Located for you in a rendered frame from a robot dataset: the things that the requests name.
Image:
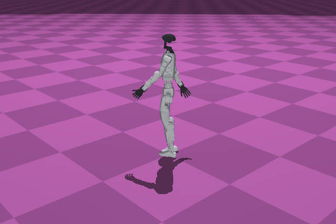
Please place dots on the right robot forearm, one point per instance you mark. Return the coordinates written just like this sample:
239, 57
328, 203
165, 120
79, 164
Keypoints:
177, 78

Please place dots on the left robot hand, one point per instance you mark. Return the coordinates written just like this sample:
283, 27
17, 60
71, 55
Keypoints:
138, 92

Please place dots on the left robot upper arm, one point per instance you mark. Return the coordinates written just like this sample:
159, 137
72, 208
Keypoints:
165, 62

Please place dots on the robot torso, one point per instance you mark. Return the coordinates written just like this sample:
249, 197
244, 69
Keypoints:
168, 74

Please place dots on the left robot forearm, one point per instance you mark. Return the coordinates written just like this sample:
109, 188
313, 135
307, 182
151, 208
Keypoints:
152, 80

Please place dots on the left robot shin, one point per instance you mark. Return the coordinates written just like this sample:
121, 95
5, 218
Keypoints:
169, 135

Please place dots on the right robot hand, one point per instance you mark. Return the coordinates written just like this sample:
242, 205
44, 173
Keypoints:
184, 90

